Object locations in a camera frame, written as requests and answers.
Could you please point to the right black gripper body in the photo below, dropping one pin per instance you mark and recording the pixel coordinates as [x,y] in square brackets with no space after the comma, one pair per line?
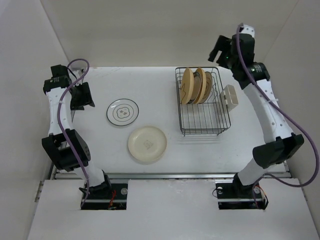
[225,60]

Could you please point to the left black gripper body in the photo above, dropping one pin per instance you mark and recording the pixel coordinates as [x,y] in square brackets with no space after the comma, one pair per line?
[80,96]

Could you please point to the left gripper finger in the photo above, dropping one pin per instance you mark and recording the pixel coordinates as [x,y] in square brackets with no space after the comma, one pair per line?
[92,103]
[81,108]

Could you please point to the tan rimmed patterned plate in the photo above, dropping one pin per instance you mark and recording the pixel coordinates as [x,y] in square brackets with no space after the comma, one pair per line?
[203,83]

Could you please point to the white plate with black rings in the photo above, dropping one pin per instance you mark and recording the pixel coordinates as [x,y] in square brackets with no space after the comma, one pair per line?
[122,112]

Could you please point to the cream plate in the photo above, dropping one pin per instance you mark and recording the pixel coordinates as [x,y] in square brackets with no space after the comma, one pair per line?
[147,144]

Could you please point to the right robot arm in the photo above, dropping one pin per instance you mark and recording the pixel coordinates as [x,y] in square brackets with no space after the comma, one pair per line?
[242,72]

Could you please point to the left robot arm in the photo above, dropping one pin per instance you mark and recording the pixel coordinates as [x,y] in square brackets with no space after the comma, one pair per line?
[94,177]

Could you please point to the white cutlery holder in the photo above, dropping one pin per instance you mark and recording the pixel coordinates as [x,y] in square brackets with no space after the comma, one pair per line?
[229,97]

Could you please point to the tan wooden plate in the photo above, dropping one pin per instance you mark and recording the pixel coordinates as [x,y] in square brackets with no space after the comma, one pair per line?
[187,85]

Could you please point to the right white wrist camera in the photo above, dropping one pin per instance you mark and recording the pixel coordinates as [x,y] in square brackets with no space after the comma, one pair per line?
[246,29]

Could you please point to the black wire dish rack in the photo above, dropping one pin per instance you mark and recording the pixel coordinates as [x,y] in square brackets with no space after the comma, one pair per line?
[210,117]

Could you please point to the aluminium front rail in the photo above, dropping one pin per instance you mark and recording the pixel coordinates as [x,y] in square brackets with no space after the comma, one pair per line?
[152,176]

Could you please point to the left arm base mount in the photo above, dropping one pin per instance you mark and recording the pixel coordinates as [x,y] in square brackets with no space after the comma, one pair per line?
[112,199]

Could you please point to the aluminium right rail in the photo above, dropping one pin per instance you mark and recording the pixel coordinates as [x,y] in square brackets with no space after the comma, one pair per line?
[287,167]

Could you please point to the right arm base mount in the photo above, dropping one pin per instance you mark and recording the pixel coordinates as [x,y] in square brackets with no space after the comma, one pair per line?
[253,198]

